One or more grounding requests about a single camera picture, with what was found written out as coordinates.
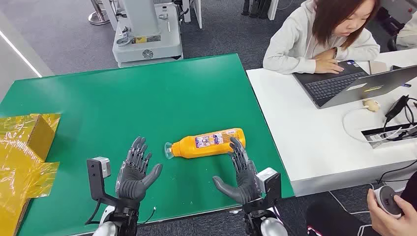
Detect beige computer mouse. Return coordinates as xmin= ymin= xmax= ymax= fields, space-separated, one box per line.
xmin=363 ymin=99 xmax=381 ymax=113

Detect black equipment legs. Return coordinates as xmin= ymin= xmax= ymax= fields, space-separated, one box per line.
xmin=241 ymin=0 xmax=272 ymax=20

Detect black power adapter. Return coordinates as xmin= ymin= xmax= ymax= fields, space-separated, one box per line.
xmin=385 ymin=95 xmax=410 ymax=123

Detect person's left hand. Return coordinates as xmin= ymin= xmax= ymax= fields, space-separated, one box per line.
xmin=317 ymin=48 xmax=338 ymax=61

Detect orange bottle with clear cap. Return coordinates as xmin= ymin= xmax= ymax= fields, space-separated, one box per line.
xmin=164 ymin=128 xmax=246 ymax=160

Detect person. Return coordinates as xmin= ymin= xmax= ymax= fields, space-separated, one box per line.
xmin=263 ymin=0 xmax=381 ymax=75
xmin=395 ymin=11 xmax=417 ymax=51
xmin=306 ymin=171 xmax=417 ymax=236

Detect dark grey laptop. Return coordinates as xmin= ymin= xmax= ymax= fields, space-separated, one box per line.
xmin=292 ymin=60 xmax=417 ymax=110

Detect metal stanchion base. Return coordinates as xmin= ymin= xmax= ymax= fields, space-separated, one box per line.
xmin=89 ymin=0 xmax=111 ymax=26

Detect desk cable tray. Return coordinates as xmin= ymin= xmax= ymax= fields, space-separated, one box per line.
xmin=361 ymin=123 xmax=417 ymax=149

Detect white and black controller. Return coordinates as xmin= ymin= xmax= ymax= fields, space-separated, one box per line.
xmin=373 ymin=185 xmax=404 ymax=219

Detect beige flat pad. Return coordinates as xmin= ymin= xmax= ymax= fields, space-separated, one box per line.
xmin=369 ymin=60 xmax=388 ymax=75

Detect white cable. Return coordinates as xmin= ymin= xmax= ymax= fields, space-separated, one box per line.
xmin=342 ymin=106 xmax=405 ymax=144

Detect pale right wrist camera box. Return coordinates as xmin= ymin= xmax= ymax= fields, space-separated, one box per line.
xmin=256 ymin=168 xmax=282 ymax=205

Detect yellow film-wrapped cardboard box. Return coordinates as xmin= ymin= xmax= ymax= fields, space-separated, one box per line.
xmin=0 ymin=113 xmax=61 ymax=236

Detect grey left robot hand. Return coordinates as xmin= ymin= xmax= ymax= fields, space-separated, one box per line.
xmin=116 ymin=137 xmax=163 ymax=201

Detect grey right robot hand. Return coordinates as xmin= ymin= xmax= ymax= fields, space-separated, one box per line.
xmin=212 ymin=137 xmax=262 ymax=205

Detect person's right hand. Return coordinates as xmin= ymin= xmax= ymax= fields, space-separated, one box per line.
xmin=314 ymin=59 xmax=345 ymax=75

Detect white desk frame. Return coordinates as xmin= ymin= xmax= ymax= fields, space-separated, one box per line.
xmin=181 ymin=0 xmax=203 ymax=30

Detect person's hand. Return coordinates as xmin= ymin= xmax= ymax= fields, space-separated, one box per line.
xmin=367 ymin=189 xmax=417 ymax=236

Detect black office chair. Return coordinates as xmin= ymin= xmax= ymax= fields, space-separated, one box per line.
xmin=374 ymin=7 xmax=400 ymax=53

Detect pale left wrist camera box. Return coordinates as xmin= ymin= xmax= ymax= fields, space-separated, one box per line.
xmin=87 ymin=157 xmax=118 ymax=206

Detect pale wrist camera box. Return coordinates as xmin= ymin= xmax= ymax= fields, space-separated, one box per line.
xmin=87 ymin=157 xmax=118 ymax=206
xmin=256 ymin=168 xmax=282 ymax=205

